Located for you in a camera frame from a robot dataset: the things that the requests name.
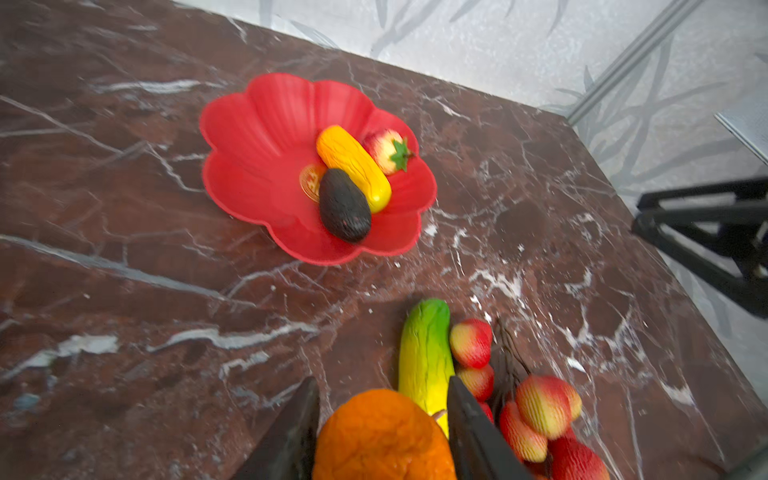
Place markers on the yellow fake banana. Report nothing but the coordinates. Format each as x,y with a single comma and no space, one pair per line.
340,150

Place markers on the fake orange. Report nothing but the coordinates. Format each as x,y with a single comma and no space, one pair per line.
382,434

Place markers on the fake strawberry with green leaf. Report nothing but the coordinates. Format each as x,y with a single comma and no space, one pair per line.
389,150

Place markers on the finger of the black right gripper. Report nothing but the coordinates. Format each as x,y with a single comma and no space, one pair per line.
735,240
738,202

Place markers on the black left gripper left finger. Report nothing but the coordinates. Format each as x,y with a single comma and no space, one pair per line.
287,449

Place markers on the red flower-shaped fruit bowl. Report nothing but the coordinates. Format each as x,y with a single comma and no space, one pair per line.
262,138

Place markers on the dark fake avocado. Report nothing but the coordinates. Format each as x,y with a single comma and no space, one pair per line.
343,208

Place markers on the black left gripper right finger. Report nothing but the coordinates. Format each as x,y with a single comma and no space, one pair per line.
478,449

